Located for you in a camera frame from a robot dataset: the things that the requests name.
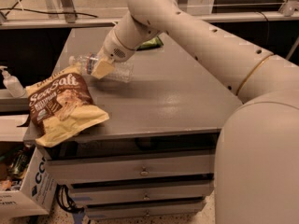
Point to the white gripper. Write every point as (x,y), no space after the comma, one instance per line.
(112,49)

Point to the clear plastic water bottle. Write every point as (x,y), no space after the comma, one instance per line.
(85,63)

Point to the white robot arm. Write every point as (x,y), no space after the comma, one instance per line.
(256,173)

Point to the brown and yellow chip bag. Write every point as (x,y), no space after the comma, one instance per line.
(61,107)

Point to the green chip bag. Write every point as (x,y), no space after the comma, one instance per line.
(154,43)

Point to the white pump sanitizer bottle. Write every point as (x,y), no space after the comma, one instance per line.
(12,84)

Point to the grey drawer cabinet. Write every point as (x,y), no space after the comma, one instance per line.
(172,104)

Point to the top grey drawer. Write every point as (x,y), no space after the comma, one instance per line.
(198,162)

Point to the grey drawer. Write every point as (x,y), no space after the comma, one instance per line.
(146,209)
(198,162)
(140,193)

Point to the white cardboard box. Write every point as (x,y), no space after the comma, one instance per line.
(35,195)

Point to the middle grey drawer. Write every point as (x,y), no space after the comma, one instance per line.
(140,193)

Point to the bottom grey drawer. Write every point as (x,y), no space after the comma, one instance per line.
(146,209)

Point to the metal frame rail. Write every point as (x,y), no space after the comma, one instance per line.
(97,22)

